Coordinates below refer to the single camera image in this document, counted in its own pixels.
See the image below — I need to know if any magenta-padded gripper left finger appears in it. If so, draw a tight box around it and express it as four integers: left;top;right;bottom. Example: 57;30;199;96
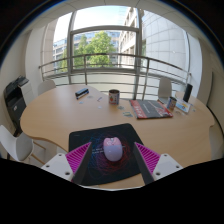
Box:
40;142;93;186

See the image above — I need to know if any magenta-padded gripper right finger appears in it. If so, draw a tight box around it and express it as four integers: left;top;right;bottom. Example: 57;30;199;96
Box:
133;142;184;185

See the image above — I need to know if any lilac and pink computer mouse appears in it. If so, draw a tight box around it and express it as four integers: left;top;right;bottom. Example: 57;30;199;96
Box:
102;136;124;163

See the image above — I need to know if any black mouse pad red swirl print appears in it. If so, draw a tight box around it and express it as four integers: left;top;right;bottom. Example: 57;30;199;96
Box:
68;122;145;187

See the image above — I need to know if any white chair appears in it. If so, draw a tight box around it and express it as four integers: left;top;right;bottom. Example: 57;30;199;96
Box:
157;77;173;104
37;79;57;97
0;124;48;166

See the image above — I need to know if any red and black magazine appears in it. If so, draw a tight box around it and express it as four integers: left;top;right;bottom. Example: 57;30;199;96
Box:
129;99;174;120

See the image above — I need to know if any black and blue stapler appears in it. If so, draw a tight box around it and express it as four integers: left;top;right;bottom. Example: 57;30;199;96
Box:
74;87;90;100

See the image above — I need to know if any black cylinder speaker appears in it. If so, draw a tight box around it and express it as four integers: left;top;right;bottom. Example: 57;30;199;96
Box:
182;83;194;103

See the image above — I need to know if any black and white office printer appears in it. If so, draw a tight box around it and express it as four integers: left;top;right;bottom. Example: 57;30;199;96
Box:
3;75;34;129

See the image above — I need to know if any metal balcony railing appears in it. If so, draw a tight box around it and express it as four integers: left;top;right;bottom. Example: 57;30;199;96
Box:
38;53;193;101

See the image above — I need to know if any green tree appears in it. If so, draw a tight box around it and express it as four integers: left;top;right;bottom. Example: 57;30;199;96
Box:
73;30;117;68

